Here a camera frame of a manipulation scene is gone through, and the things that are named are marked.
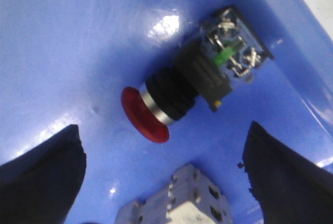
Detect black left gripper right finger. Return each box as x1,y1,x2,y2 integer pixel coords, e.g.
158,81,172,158
241,121,332,223

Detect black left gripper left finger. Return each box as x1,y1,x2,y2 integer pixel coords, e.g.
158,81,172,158
1,125,86,223

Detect red emergency stop button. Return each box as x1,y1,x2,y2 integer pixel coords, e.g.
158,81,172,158
121,5,274,143

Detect white circuit breaker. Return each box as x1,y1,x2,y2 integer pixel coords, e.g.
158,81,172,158
114,164,234,224

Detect blue plastic tray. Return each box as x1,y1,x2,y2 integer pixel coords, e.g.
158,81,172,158
1,0,332,223

